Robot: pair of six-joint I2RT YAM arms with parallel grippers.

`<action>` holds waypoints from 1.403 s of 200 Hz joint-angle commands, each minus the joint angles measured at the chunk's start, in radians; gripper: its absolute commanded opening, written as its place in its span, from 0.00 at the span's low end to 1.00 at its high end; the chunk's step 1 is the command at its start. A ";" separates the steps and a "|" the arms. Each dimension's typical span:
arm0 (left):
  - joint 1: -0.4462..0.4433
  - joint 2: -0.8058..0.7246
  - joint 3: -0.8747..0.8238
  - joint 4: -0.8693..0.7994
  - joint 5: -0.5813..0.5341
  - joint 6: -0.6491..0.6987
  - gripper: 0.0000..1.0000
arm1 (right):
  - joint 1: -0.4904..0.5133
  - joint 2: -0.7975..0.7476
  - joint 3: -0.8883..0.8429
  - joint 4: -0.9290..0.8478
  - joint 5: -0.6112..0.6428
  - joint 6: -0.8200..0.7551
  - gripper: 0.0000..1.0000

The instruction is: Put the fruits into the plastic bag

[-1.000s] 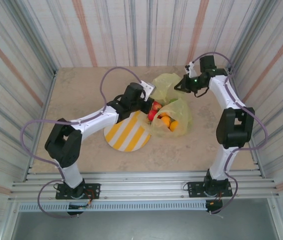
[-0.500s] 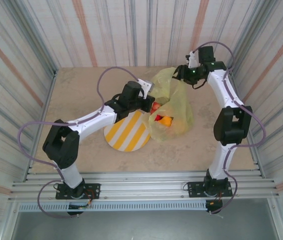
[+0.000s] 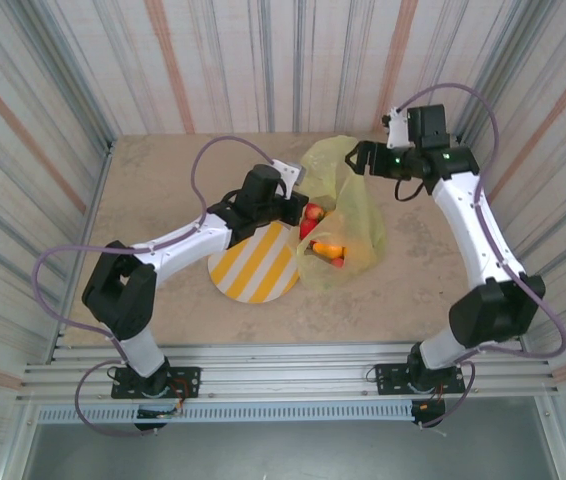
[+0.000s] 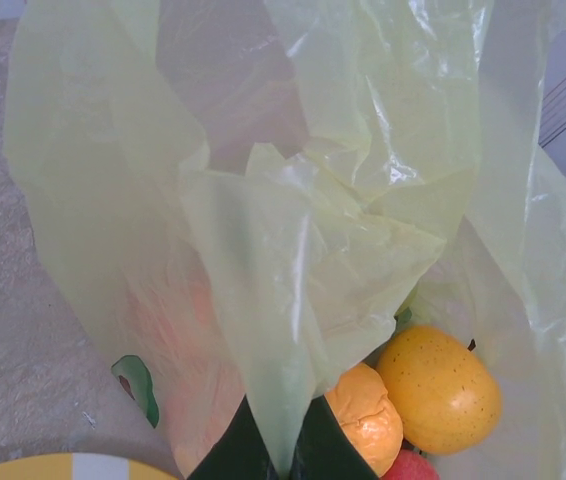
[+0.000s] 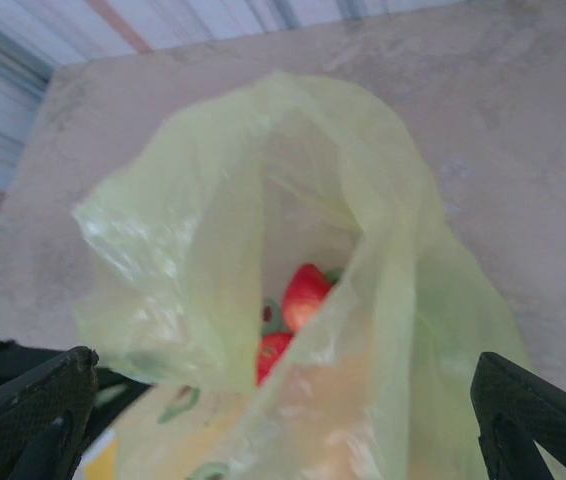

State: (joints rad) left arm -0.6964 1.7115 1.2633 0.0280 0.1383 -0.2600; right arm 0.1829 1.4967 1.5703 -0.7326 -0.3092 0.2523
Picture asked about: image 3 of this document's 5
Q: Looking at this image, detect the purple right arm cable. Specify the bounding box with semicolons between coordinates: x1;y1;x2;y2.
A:
396;82;566;430

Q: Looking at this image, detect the black cable connector block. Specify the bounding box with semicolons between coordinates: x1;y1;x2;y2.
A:
410;399;448;429
134;407;170;432

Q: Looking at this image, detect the aluminium mounting rail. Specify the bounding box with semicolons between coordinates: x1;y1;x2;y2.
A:
15;342;559;404

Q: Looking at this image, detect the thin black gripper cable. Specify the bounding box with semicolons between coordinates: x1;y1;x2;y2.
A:
393;177;432;204

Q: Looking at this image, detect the orange yellow gourd fruit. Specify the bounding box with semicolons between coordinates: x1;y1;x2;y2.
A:
312;241;347;258

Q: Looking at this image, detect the yellow striped white plate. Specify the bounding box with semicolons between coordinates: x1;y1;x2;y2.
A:
207;221;300;305

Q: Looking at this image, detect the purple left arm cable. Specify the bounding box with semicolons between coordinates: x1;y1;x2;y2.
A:
31;134;277;439

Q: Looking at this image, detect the yellow printed plastic bag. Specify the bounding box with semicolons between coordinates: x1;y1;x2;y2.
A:
295;135;387;293

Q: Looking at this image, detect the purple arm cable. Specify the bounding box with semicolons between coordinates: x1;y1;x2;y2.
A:
31;134;277;439
396;82;566;430

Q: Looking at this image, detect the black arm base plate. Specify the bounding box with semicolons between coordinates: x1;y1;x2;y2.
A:
111;366;202;400
373;362;466;396

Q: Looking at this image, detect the slotted grey cable duct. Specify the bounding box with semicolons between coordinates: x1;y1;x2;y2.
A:
30;402;417;426

